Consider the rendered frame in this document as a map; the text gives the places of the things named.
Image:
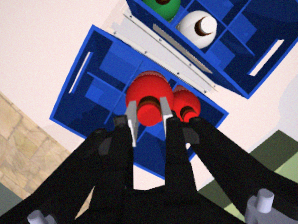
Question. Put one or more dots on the blue crate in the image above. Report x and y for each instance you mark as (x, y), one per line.
(259, 25)
(90, 103)

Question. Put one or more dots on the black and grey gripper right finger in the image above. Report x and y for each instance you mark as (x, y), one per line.
(263, 196)

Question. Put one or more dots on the white bottle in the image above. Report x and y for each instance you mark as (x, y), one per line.
(201, 31)

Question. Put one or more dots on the green bottle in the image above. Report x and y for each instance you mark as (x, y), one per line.
(165, 8)

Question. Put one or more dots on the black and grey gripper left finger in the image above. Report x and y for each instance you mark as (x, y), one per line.
(64, 192)

